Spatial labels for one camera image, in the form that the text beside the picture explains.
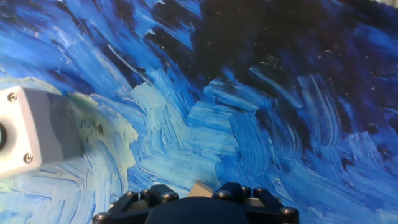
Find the white box green push button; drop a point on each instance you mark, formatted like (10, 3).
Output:
(37, 130)

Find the Van Gogh painting print cloth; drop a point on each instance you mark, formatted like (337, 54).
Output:
(217, 109)

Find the small wooden block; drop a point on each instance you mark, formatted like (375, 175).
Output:
(200, 189)

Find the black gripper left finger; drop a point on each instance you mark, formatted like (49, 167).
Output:
(164, 191)

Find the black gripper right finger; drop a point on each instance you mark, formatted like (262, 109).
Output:
(227, 191)

